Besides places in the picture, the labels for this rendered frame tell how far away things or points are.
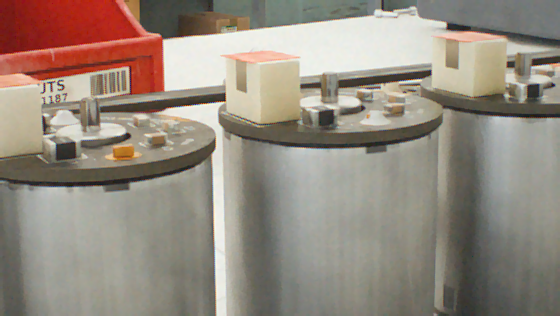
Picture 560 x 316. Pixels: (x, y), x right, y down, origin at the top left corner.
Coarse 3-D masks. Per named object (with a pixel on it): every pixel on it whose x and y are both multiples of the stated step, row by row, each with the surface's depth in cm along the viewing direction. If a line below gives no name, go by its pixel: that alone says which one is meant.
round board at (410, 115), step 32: (352, 96) 12; (384, 96) 12; (416, 96) 12; (224, 128) 11; (256, 128) 11; (288, 128) 11; (320, 128) 11; (352, 128) 11; (384, 128) 11; (416, 128) 11
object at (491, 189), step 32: (448, 128) 12; (480, 128) 12; (512, 128) 12; (544, 128) 12; (448, 160) 13; (480, 160) 12; (512, 160) 12; (544, 160) 12; (448, 192) 13; (480, 192) 12; (512, 192) 12; (544, 192) 12; (448, 224) 13; (480, 224) 12; (512, 224) 12; (544, 224) 12; (448, 256) 13; (480, 256) 12; (512, 256) 12; (544, 256) 12; (448, 288) 13; (480, 288) 13; (512, 288) 12; (544, 288) 12
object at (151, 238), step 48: (96, 144) 10; (0, 192) 10; (48, 192) 9; (96, 192) 9; (144, 192) 10; (192, 192) 10; (0, 240) 10; (48, 240) 10; (96, 240) 10; (144, 240) 10; (192, 240) 10; (0, 288) 10; (48, 288) 10; (96, 288) 10; (144, 288) 10; (192, 288) 10
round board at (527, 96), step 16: (528, 80) 12; (432, 96) 13; (448, 96) 12; (464, 96) 12; (480, 96) 12; (496, 96) 12; (512, 96) 12; (528, 96) 12; (544, 96) 12; (512, 112) 12; (528, 112) 12; (544, 112) 12
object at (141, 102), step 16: (416, 64) 15; (512, 64) 15; (544, 64) 15; (304, 80) 14; (352, 80) 14; (368, 80) 14; (384, 80) 14; (400, 80) 14; (128, 96) 13; (144, 96) 13; (160, 96) 13; (176, 96) 13; (192, 96) 13; (208, 96) 13; (224, 96) 13; (48, 112) 12; (112, 112) 12; (128, 112) 12
